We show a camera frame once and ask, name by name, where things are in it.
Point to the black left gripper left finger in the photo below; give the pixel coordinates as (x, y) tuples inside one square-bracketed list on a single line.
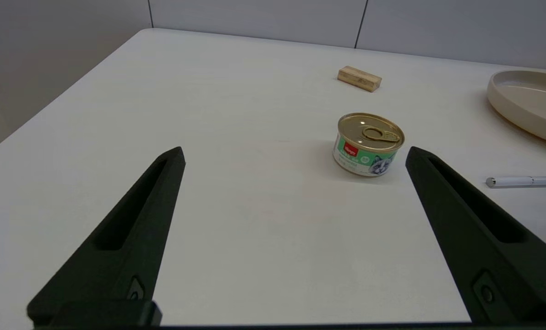
[(117, 247)]

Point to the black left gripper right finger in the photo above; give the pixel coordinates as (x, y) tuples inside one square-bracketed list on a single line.
[(493, 243)]

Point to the white pen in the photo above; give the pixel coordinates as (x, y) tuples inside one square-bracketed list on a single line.
[(525, 181)]

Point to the beige round plate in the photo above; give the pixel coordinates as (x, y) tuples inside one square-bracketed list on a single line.
[(529, 103)]

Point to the cat food can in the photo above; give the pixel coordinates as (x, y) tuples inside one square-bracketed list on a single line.
[(368, 144)]

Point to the small wooden block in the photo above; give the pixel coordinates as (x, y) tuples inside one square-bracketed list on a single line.
[(359, 79)]

